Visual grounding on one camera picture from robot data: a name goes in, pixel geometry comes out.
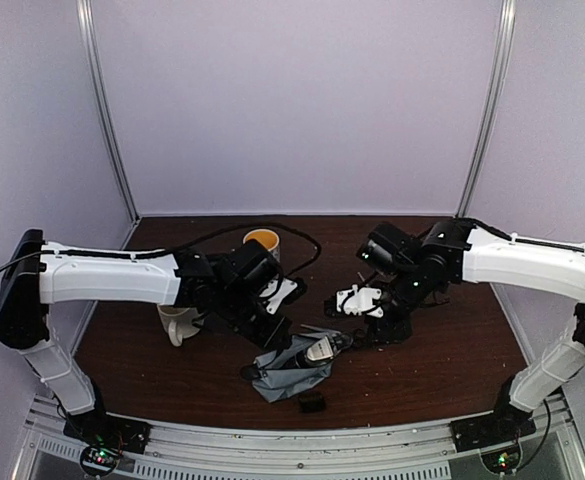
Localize thinning scissors black handles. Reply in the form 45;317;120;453
302;324;370;350

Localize black hair clipper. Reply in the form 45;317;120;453
291;333;353;368

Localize grey zippered pouch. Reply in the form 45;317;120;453
240;332;342;403

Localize black clipper guard attachment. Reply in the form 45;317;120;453
298;392;327;414

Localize silver scissors black handles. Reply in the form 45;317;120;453
358;272;376;288

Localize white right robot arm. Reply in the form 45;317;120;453
354;218;585;423

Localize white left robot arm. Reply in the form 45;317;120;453
0;229;300;415

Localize plain white mug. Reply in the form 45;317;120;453
157;305;201;347

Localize white floral mug yellow inside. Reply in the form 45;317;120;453
243;228;280;262

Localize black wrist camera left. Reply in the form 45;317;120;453
259;278;307;315

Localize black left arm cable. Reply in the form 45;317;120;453
0;223;323;341

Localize aluminium table front rail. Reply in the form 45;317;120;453
7;394;585;479

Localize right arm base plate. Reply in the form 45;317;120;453
450;414;536;476

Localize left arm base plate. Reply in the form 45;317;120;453
63;411;151;478

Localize aluminium corner post right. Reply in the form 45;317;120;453
455;0;517;217

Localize aluminium corner post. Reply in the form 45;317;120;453
455;0;517;217
76;0;140;223

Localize aluminium corner post left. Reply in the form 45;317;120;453
76;0;140;223

